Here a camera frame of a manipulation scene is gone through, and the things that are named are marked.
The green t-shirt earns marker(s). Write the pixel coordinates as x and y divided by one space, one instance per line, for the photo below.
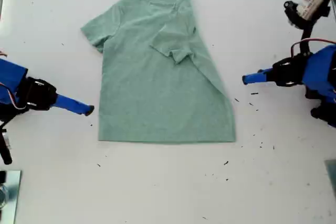
157 90

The black clamp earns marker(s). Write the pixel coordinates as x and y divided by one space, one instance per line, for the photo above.
2 176

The steel plate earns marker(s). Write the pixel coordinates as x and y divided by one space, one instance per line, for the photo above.
13 195

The black camera stalk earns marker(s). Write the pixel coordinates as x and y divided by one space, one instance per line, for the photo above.
306 37

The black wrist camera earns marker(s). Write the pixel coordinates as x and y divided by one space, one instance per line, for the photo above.
6 155

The beige wrist camera box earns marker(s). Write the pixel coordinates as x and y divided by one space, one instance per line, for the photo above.
311 2

